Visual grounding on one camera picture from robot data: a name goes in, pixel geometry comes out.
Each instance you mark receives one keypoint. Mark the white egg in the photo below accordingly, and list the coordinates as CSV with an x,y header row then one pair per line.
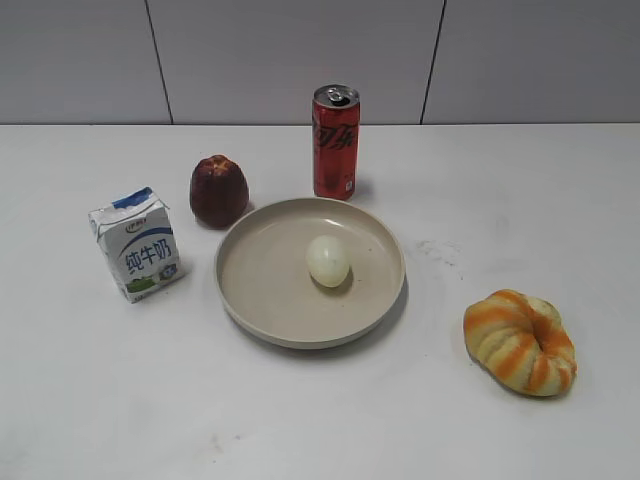
x,y
327,261

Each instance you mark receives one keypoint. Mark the beige round plate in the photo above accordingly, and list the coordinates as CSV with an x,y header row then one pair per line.
x,y
266,288

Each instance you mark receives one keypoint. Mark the dark red canele cake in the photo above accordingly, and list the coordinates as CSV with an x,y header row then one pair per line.
x,y
219,192

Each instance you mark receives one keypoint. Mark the red soda can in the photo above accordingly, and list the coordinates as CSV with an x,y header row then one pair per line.
x,y
335,128

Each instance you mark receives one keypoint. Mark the white blue milk carton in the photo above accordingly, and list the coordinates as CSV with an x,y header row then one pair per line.
x,y
137,241

